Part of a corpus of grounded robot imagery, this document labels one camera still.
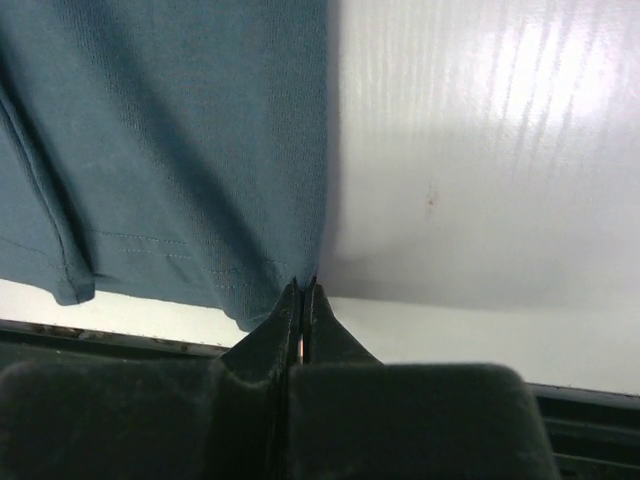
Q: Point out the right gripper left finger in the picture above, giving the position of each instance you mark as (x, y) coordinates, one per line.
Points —
(174, 418)

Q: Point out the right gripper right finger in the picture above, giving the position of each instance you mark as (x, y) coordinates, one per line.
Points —
(352, 417)

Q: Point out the grey blue t shirt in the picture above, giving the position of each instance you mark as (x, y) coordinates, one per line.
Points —
(171, 150)

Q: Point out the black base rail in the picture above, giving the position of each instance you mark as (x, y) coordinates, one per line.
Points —
(594, 435)

